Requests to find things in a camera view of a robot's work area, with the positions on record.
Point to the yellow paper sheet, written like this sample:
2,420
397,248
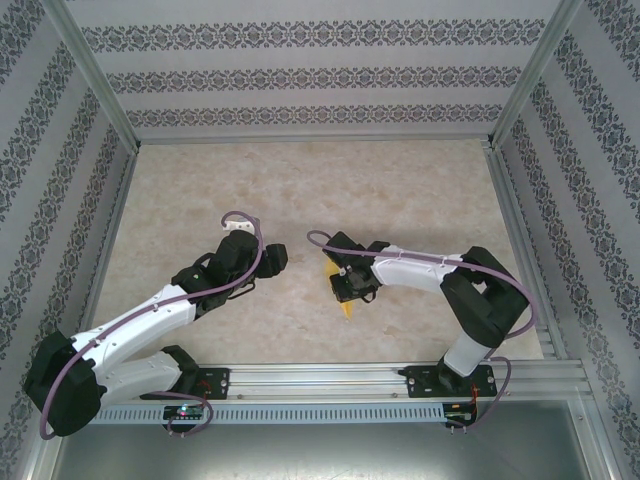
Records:
348,311

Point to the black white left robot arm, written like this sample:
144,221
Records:
65,385

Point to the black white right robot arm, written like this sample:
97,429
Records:
485,300

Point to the grey metal sheet panel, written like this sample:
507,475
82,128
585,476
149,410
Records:
320,455

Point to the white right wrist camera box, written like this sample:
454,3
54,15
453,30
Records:
342,272

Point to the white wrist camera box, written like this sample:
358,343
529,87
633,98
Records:
237,226
342,272

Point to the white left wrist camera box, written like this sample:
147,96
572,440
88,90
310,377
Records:
237,226

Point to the aluminium mounting rail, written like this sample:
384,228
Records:
320,380

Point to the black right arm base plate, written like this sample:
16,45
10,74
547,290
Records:
417,384

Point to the aluminium cross rail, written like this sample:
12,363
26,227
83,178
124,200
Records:
315,139

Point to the aluminium side rail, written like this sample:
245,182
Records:
511,210
117,210

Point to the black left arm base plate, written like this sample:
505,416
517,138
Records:
220,384

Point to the aluminium frame post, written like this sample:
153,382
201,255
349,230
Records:
536,75
92,75

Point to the aluminium frame leg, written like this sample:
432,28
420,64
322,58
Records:
602,440
35,450

